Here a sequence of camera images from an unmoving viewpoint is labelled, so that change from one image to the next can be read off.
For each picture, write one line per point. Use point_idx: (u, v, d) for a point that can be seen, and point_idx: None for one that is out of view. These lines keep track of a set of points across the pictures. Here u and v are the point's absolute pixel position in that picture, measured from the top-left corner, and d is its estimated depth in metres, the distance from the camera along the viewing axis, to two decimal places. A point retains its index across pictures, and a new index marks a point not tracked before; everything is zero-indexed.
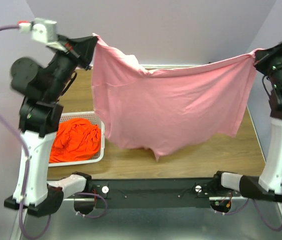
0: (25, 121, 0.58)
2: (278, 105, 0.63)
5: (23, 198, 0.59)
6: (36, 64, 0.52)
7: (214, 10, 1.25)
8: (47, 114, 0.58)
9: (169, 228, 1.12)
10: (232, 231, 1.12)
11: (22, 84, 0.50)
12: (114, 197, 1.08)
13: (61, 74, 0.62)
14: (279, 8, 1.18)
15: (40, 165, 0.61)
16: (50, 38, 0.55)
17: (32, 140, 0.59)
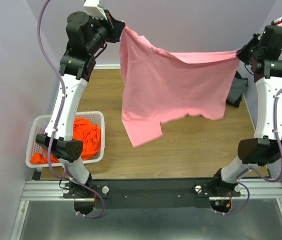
0: (65, 64, 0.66)
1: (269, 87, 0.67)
2: (257, 68, 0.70)
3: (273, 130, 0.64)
5: (55, 131, 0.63)
6: (88, 17, 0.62)
7: (214, 10, 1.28)
8: (84, 62, 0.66)
9: (170, 229, 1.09)
10: (234, 231, 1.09)
11: (76, 26, 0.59)
12: (114, 198, 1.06)
13: (99, 37, 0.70)
14: (278, 10, 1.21)
15: (73, 104, 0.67)
16: (100, 4, 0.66)
17: (69, 81, 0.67)
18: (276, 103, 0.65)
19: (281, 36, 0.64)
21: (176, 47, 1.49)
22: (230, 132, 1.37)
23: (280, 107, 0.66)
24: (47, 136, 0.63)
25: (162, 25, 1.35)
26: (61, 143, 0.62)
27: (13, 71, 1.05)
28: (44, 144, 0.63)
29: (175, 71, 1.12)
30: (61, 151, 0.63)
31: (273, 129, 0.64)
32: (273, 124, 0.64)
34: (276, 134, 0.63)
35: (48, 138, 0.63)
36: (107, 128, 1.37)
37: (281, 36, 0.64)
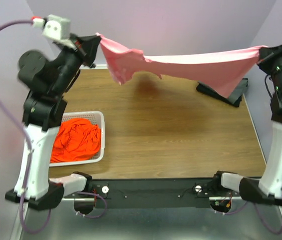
0: (29, 113, 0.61)
1: None
2: (279, 109, 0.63)
3: None
5: (25, 191, 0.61)
6: (43, 57, 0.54)
7: (214, 10, 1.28)
8: (50, 108, 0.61)
9: (170, 229, 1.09)
10: (234, 231, 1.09)
11: (30, 74, 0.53)
12: (114, 198, 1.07)
13: (67, 70, 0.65)
14: (280, 9, 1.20)
15: (41, 158, 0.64)
16: (62, 35, 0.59)
17: (35, 134, 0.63)
18: None
19: None
21: (177, 46, 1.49)
22: (230, 132, 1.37)
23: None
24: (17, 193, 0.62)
25: (162, 25, 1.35)
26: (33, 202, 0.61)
27: (12, 71, 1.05)
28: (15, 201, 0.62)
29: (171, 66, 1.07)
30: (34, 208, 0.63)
31: None
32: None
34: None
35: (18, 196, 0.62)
36: (108, 128, 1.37)
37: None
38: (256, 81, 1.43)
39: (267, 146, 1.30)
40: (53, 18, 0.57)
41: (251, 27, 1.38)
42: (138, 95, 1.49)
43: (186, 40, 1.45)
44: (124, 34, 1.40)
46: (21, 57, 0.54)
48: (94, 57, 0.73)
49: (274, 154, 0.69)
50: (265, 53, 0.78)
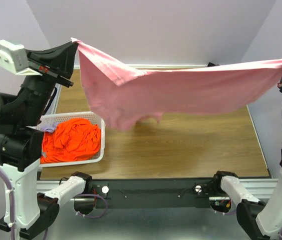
0: (0, 152, 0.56)
1: None
2: None
3: (278, 232, 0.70)
5: (13, 224, 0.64)
6: None
7: (214, 9, 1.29)
8: (22, 145, 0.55)
9: (170, 229, 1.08)
10: (234, 231, 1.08)
11: None
12: (114, 197, 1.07)
13: (35, 99, 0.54)
14: (279, 9, 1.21)
15: (25, 194, 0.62)
16: (17, 66, 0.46)
17: (12, 174, 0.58)
18: None
19: None
21: (177, 45, 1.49)
22: (229, 132, 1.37)
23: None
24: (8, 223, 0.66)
25: (162, 24, 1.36)
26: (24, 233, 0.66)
27: None
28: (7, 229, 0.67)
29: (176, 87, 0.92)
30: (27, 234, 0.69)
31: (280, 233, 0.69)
32: None
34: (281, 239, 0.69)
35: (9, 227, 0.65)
36: (108, 128, 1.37)
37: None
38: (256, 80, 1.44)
39: (267, 146, 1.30)
40: (2, 46, 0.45)
41: (250, 26, 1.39)
42: None
43: (186, 39, 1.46)
44: (124, 34, 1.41)
46: None
48: (72, 71, 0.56)
49: (278, 200, 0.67)
50: None
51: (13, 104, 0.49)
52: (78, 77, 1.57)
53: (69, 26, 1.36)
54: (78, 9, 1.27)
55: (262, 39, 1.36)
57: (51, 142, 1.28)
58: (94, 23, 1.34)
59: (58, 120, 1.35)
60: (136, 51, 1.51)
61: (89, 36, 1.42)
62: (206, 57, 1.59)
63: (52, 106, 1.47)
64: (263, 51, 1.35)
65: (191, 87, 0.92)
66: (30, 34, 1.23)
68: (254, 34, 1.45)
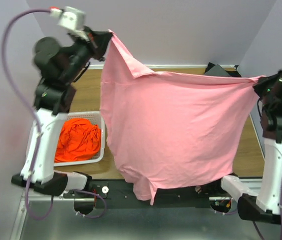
0: (40, 98, 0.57)
1: (279, 154, 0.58)
2: (267, 126, 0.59)
3: (278, 204, 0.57)
5: (31, 175, 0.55)
6: (59, 44, 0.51)
7: (213, 10, 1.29)
8: (62, 94, 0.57)
9: (170, 230, 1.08)
10: (234, 232, 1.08)
11: (45, 59, 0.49)
12: (114, 198, 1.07)
13: (80, 59, 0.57)
14: (278, 10, 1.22)
15: (50, 143, 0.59)
16: (77, 27, 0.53)
17: (47, 117, 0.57)
18: None
19: None
21: (177, 45, 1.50)
22: None
23: None
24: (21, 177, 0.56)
25: (162, 25, 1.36)
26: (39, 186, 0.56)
27: (12, 70, 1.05)
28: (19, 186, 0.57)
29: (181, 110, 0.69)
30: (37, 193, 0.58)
31: (279, 204, 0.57)
32: (279, 197, 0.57)
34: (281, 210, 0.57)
35: (24, 181, 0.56)
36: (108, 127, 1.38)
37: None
38: None
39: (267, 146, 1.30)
40: (71, 9, 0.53)
41: (250, 27, 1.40)
42: None
43: (185, 40, 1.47)
44: (125, 34, 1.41)
46: (36, 43, 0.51)
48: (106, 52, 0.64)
49: (267, 170, 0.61)
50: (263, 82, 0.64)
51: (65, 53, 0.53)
52: None
53: None
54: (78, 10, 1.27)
55: (262, 39, 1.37)
57: None
58: (95, 24, 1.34)
59: None
60: (136, 52, 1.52)
61: None
62: (206, 57, 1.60)
63: None
64: (263, 52, 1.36)
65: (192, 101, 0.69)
66: (30, 35, 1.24)
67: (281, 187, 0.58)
68: (253, 35, 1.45)
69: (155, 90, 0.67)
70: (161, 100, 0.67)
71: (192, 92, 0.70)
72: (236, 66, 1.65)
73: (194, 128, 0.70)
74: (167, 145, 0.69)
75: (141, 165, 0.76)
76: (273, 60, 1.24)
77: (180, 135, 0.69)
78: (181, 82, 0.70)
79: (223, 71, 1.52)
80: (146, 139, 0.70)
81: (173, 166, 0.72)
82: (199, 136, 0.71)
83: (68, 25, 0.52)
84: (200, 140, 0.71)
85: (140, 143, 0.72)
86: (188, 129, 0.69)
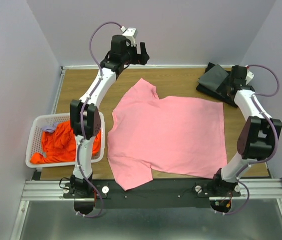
0: (104, 63, 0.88)
1: (248, 94, 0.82)
2: (230, 91, 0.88)
3: (260, 113, 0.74)
5: (88, 98, 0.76)
6: (126, 37, 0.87)
7: (213, 11, 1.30)
8: (116, 65, 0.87)
9: (169, 230, 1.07)
10: (234, 232, 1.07)
11: (117, 40, 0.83)
12: (114, 198, 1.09)
13: (130, 52, 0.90)
14: (278, 10, 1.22)
15: (104, 88, 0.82)
16: (134, 35, 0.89)
17: (107, 72, 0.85)
18: (254, 99, 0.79)
19: (242, 69, 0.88)
21: (176, 46, 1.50)
22: (229, 132, 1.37)
23: (257, 102, 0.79)
24: (79, 102, 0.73)
25: (162, 26, 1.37)
26: (91, 109, 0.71)
27: (11, 71, 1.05)
28: (76, 109, 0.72)
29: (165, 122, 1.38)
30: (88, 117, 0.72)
31: (260, 112, 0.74)
32: (257, 111, 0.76)
34: (265, 114, 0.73)
35: (80, 107, 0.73)
36: (107, 127, 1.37)
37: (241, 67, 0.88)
38: (255, 81, 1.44)
39: None
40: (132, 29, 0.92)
41: (249, 28, 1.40)
42: (137, 95, 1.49)
43: (185, 40, 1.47)
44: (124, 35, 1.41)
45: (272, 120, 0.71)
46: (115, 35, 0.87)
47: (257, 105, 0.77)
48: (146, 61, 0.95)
49: (243, 109, 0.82)
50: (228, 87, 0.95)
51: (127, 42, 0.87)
52: (77, 78, 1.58)
53: (70, 27, 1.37)
54: (78, 10, 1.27)
55: (262, 39, 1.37)
57: (51, 142, 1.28)
58: (94, 24, 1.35)
59: (58, 120, 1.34)
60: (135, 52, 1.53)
61: (88, 36, 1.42)
62: (205, 58, 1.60)
63: (53, 107, 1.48)
64: (263, 51, 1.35)
65: (175, 113, 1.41)
66: (30, 36, 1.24)
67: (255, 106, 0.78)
68: (253, 35, 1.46)
69: (155, 107, 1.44)
70: (160, 113, 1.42)
71: (177, 108, 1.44)
72: None
73: (177, 129, 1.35)
74: (160, 137, 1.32)
75: (143, 154, 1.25)
76: (273, 60, 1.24)
77: (167, 132, 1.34)
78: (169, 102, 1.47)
79: (222, 71, 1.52)
80: (145, 134, 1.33)
81: (160, 155, 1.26)
82: (178, 137, 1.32)
83: (128, 34, 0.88)
84: (177, 139, 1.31)
85: (141, 137, 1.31)
86: (169, 132, 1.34)
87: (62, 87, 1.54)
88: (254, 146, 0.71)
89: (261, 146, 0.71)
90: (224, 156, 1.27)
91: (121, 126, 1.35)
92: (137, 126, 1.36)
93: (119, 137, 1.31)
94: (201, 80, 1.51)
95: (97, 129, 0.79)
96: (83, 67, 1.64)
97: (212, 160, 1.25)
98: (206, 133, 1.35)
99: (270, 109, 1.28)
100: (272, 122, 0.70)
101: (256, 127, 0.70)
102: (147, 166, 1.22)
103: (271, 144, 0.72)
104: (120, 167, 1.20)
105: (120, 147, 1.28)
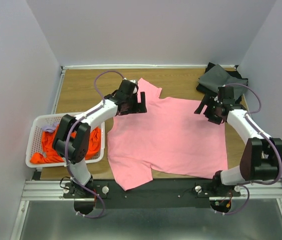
0: (110, 97, 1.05)
1: (239, 114, 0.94)
2: (223, 112, 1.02)
3: (258, 132, 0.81)
5: (83, 117, 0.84)
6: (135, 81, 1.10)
7: (213, 11, 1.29)
8: (121, 102, 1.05)
9: (170, 230, 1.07)
10: (234, 232, 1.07)
11: (129, 83, 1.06)
12: (114, 198, 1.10)
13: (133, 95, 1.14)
14: (278, 10, 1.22)
15: (102, 115, 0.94)
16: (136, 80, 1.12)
17: (109, 104, 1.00)
18: (249, 119, 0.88)
19: (230, 89, 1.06)
21: (177, 46, 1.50)
22: (229, 132, 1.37)
23: (252, 120, 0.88)
24: (72, 119, 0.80)
25: (162, 26, 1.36)
26: (83, 128, 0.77)
27: (11, 71, 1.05)
28: (67, 124, 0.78)
29: (166, 122, 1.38)
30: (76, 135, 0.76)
31: (258, 132, 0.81)
32: (256, 131, 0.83)
34: (263, 134, 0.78)
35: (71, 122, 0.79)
36: (107, 127, 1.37)
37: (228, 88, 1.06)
38: (255, 81, 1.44)
39: None
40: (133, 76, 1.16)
41: (250, 28, 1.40)
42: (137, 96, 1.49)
43: (185, 40, 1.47)
44: (125, 34, 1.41)
45: (272, 140, 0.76)
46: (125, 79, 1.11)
47: (253, 124, 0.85)
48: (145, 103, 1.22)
49: (238, 128, 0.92)
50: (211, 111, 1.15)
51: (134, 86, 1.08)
52: (77, 78, 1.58)
53: (70, 27, 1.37)
54: (78, 10, 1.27)
55: (262, 39, 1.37)
57: (51, 142, 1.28)
58: (94, 24, 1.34)
59: (58, 120, 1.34)
60: (135, 52, 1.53)
61: (89, 36, 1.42)
62: (206, 57, 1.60)
63: (53, 107, 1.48)
64: (263, 51, 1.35)
65: (176, 113, 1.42)
66: (30, 36, 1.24)
67: (251, 126, 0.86)
68: (253, 35, 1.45)
69: (156, 107, 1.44)
70: (159, 114, 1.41)
71: (177, 108, 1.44)
72: (236, 66, 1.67)
73: (177, 130, 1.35)
74: (159, 137, 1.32)
75: (144, 154, 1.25)
76: (274, 60, 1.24)
77: (167, 132, 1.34)
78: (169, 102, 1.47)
79: (222, 71, 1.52)
80: (144, 134, 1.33)
81: (162, 155, 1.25)
82: (179, 138, 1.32)
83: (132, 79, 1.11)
84: (177, 140, 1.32)
85: (141, 137, 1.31)
86: (170, 132, 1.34)
87: (62, 87, 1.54)
88: (259, 169, 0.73)
89: (266, 168, 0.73)
90: (224, 156, 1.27)
91: (121, 126, 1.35)
92: (136, 126, 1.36)
93: (119, 137, 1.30)
94: (201, 80, 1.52)
95: (81, 155, 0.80)
96: (84, 67, 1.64)
97: (212, 160, 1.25)
98: (207, 133, 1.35)
99: (270, 109, 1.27)
100: (272, 142, 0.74)
101: (258, 150, 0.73)
102: (147, 166, 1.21)
103: (276, 166, 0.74)
104: (120, 167, 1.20)
105: (120, 147, 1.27)
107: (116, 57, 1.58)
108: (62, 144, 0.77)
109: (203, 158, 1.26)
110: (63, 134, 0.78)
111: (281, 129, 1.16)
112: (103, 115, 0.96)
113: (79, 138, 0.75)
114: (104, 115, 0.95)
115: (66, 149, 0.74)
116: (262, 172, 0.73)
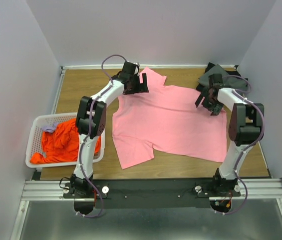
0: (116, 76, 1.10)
1: (226, 89, 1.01)
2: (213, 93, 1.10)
3: (243, 100, 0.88)
5: (98, 97, 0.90)
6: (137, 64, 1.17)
7: (213, 11, 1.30)
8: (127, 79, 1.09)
9: (170, 230, 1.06)
10: (234, 232, 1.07)
11: (130, 64, 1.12)
12: (114, 198, 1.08)
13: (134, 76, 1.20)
14: (277, 11, 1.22)
15: (112, 94, 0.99)
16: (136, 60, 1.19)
17: (116, 83, 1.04)
18: (235, 92, 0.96)
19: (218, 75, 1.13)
21: (177, 45, 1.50)
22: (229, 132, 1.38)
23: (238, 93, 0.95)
24: (89, 99, 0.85)
25: (162, 26, 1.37)
26: (100, 106, 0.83)
27: (11, 71, 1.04)
28: (86, 104, 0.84)
29: (165, 121, 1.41)
30: (95, 112, 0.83)
31: (243, 100, 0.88)
32: (241, 100, 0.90)
34: (247, 100, 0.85)
35: (90, 101, 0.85)
36: (107, 129, 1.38)
37: (218, 75, 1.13)
38: (255, 81, 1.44)
39: (267, 146, 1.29)
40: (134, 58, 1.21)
41: (249, 28, 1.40)
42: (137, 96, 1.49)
43: (185, 40, 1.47)
44: (125, 34, 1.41)
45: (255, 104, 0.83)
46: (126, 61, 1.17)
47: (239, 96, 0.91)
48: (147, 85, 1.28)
49: (227, 103, 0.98)
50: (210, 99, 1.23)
51: (135, 66, 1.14)
52: (77, 78, 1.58)
53: (70, 28, 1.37)
54: (77, 11, 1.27)
55: (262, 39, 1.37)
57: (51, 142, 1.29)
58: (94, 24, 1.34)
59: (58, 120, 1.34)
60: (135, 51, 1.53)
61: (89, 36, 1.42)
62: (206, 57, 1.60)
63: (54, 107, 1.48)
64: (263, 52, 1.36)
65: (175, 114, 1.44)
66: (31, 36, 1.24)
67: (237, 97, 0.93)
68: (253, 36, 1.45)
69: (156, 107, 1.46)
70: (161, 104, 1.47)
71: (176, 108, 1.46)
72: (236, 66, 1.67)
73: (177, 129, 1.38)
74: (161, 123, 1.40)
75: (146, 135, 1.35)
76: (273, 60, 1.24)
77: (169, 122, 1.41)
78: (168, 102, 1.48)
79: (222, 71, 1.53)
80: (147, 118, 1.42)
81: (161, 142, 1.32)
82: (178, 134, 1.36)
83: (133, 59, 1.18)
84: (176, 139, 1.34)
85: (144, 119, 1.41)
86: (169, 132, 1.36)
87: (62, 87, 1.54)
88: (244, 130, 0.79)
89: (250, 129, 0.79)
90: (223, 141, 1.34)
91: (127, 107, 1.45)
92: (140, 109, 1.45)
93: (123, 118, 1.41)
94: (201, 80, 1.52)
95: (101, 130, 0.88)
96: (84, 67, 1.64)
97: (210, 157, 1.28)
98: (206, 132, 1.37)
99: (269, 109, 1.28)
100: (255, 106, 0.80)
101: (242, 113, 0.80)
102: (149, 145, 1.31)
103: (259, 128, 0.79)
104: (123, 146, 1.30)
105: (124, 127, 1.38)
107: (116, 58, 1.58)
108: (85, 121, 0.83)
109: (201, 154, 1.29)
110: (84, 113, 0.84)
111: (281, 129, 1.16)
112: (113, 95, 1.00)
113: (100, 115, 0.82)
114: (113, 96, 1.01)
115: (89, 125, 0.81)
116: (246, 132, 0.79)
